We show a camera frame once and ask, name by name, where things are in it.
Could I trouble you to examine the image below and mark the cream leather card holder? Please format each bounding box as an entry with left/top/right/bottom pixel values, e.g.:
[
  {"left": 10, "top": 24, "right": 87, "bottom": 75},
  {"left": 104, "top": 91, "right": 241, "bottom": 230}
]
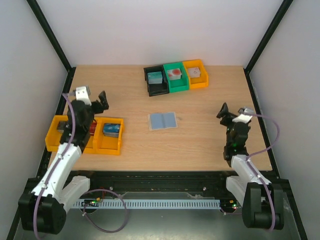
[{"left": 148, "top": 112, "right": 178, "bottom": 131}]

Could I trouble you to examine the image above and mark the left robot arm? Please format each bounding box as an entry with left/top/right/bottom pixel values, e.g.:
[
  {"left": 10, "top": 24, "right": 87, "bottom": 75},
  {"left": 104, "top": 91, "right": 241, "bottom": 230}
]
[{"left": 18, "top": 86, "right": 109, "bottom": 240}]

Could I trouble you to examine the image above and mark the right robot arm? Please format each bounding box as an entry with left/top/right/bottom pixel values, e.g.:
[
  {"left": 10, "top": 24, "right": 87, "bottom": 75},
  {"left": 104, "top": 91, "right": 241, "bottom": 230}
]
[{"left": 216, "top": 103, "right": 285, "bottom": 231}]

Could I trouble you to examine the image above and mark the red card stack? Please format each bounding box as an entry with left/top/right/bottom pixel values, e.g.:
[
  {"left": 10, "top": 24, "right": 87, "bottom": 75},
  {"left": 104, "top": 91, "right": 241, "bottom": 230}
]
[{"left": 89, "top": 121, "right": 97, "bottom": 136}]

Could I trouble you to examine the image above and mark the blue VIP card stack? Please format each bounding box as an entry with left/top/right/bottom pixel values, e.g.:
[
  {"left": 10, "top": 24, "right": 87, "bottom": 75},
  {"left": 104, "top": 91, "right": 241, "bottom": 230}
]
[{"left": 102, "top": 123, "right": 121, "bottom": 138}]

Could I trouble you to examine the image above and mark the yellow bin with blue cards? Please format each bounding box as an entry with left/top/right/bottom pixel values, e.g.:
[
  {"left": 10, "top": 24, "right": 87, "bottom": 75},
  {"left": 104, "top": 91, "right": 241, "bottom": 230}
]
[{"left": 93, "top": 117, "right": 124, "bottom": 155}]

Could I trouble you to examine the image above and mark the grey card stack left bin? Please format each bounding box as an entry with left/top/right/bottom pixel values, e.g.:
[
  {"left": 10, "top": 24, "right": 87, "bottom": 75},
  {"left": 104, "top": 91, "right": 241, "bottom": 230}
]
[{"left": 56, "top": 121, "right": 68, "bottom": 133}]

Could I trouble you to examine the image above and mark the grey card in yellow bin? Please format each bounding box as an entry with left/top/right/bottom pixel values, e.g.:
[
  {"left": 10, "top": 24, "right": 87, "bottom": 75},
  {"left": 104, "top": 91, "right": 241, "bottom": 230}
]
[{"left": 187, "top": 67, "right": 201, "bottom": 78}]

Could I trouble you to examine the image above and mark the yellow bin with red cards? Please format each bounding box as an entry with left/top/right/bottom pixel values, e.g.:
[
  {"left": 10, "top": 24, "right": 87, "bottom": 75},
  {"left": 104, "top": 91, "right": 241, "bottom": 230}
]
[{"left": 45, "top": 115, "right": 95, "bottom": 154}]

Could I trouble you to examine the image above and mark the yellow bin at back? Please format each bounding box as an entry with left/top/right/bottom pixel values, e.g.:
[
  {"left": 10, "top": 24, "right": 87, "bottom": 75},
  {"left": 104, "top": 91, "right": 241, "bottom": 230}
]
[{"left": 182, "top": 59, "right": 209, "bottom": 89}]

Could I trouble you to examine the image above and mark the green bin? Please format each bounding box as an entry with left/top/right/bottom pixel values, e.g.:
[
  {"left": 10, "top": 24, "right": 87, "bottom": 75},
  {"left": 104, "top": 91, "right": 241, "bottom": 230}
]
[{"left": 163, "top": 62, "right": 189, "bottom": 93}]

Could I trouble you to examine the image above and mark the black bin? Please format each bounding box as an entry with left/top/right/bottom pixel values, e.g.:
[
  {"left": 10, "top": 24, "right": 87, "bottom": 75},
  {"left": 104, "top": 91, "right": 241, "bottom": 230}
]
[{"left": 143, "top": 65, "right": 170, "bottom": 97}]

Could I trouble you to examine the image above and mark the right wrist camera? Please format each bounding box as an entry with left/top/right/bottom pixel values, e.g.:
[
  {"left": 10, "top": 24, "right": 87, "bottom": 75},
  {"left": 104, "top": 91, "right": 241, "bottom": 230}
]
[{"left": 232, "top": 107, "right": 255, "bottom": 124}]

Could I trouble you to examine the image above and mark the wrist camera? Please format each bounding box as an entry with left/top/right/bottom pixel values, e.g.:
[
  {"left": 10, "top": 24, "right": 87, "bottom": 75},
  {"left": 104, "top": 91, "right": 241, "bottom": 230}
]
[
  {"left": 232, "top": 107, "right": 255, "bottom": 124},
  {"left": 72, "top": 86, "right": 92, "bottom": 106}
]

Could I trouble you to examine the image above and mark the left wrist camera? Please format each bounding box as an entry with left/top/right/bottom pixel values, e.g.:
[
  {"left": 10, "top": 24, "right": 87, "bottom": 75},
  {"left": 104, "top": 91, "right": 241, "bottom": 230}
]
[{"left": 72, "top": 86, "right": 92, "bottom": 106}]

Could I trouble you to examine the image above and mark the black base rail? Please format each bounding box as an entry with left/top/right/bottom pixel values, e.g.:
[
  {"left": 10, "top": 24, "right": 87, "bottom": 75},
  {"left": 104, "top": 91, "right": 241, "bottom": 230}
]
[{"left": 26, "top": 170, "right": 293, "bottom": 198}]

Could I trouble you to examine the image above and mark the light blue cable duct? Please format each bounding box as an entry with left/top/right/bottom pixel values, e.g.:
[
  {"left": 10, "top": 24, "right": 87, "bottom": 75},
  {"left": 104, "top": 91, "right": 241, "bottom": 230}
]
[{"left": 71, "top": 199, "right": 221, "bottom": 210}]

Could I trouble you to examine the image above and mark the black frame post left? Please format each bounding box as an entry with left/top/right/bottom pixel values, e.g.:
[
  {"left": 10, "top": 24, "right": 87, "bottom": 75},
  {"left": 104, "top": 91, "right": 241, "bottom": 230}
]
[{"left": 26, "top": 0, "right": 76, "bottom": 76}]

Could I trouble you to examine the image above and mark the black frame post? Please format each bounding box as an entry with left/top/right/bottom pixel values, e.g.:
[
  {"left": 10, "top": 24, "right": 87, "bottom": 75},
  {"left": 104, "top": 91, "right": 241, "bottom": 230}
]
[
  {"left": 244, "top": 0, "right": 295, "bottom": 73},
  {"left": 26, "top": 0, "right": 76, "bottom": 76}
]

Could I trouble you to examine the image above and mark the black frame post right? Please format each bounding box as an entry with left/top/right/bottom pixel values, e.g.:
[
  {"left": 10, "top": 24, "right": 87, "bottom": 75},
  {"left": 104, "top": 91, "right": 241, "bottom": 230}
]
[{"left": 244, "top": 0, "right": 295, "bottom": 73}]

